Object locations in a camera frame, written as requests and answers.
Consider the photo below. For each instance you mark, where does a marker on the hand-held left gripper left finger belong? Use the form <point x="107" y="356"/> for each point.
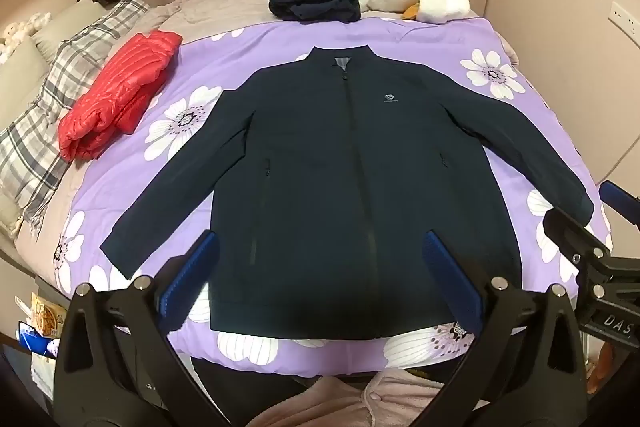
<point x="192" y="269"/>

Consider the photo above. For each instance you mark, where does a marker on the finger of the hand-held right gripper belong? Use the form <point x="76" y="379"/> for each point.
<point x="612" y="196"/>
<point x="572" y="232"/>

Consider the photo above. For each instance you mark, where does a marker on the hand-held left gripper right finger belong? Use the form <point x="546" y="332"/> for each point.
<point x="450" y="272"/>

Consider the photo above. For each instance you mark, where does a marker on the dark navy zip jacket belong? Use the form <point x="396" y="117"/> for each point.
<point x="325" y="182"/>

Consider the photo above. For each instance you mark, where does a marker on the person's right hand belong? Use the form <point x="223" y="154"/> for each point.
<point x="602" y="372"/>

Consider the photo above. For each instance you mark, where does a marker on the yellow snack packet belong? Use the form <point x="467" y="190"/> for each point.
<point x="47" y="313"/>

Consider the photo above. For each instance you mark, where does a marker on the blue and white packet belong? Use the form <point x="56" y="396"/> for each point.
<point x="32" y="341"/>

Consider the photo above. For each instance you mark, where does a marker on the red down jacket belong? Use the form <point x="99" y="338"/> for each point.
<point x="120" y="92"/>

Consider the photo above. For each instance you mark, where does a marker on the purple floral blanket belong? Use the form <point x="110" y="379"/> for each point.
<point x="440" y="52"/>

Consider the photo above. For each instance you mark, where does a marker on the grey plaid pillow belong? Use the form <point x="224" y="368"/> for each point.
<point x="65" y="72"/>

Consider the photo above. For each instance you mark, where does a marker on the beige pillow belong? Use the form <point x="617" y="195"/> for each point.
<point x="70" y="24"/>
<point x="20" y="87"/>

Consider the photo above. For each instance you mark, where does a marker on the folded dark navy garment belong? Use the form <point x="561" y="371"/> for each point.
<point x="310" y="2"/>

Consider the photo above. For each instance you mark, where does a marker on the small white plush toy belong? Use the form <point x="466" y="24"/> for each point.
<point x="20" y="29"/>

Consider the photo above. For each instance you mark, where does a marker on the white wall socket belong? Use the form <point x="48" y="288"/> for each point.
<point x="622" y="16"/>

